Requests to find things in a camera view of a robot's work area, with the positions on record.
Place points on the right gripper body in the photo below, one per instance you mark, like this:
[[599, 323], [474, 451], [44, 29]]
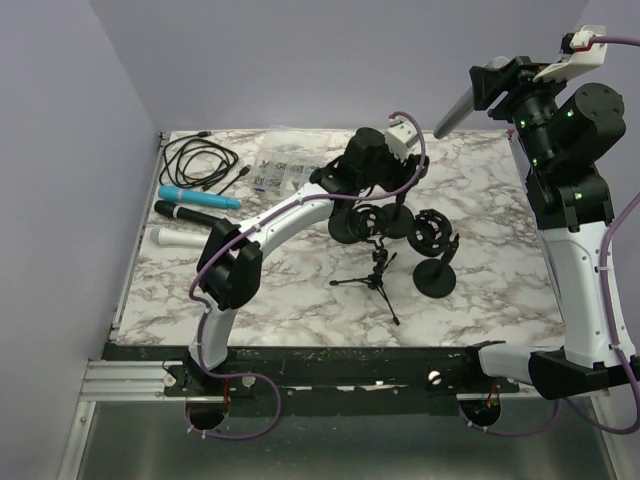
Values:
[[527, 82]]

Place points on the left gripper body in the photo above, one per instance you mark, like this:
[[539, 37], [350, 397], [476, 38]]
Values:
[[405, 167]]

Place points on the silver grey microphone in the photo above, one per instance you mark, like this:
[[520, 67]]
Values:
[[465, 105]]

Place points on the silver mic clip stand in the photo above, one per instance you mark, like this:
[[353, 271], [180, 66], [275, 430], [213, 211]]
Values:
[[397, 218]]

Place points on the black tripod shock-mount stand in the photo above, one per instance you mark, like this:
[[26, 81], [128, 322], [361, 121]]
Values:
[[381, 260]]

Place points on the shock mount round-base stand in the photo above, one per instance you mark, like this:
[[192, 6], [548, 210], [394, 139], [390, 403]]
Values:
[[431, 235]]

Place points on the black round-base mic stand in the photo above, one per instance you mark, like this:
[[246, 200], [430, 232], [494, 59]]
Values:
[[351, 225]]

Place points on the blue microphone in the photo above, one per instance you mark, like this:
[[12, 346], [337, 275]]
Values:
[[178, 195]]

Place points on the black microphone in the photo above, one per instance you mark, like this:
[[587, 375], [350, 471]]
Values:
[[174, 211]]

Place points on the white microphone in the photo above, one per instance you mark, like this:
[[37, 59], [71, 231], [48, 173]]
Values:
[[168, 237]]

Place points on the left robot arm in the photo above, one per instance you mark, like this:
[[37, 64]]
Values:
[[228, 274]]

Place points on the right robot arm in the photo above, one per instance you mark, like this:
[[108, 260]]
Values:
[[574, 214]]

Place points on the clear plastic screw box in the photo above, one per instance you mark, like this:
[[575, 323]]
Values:
[[286, 158]]

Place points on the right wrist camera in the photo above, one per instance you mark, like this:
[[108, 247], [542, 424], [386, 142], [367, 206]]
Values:
[[578, 55]]

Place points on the black mounting rail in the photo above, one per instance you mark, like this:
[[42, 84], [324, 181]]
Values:
[[335, 381]]

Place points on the aluminium extrusion frame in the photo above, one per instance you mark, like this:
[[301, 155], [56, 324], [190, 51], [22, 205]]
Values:
[[114, 381]]

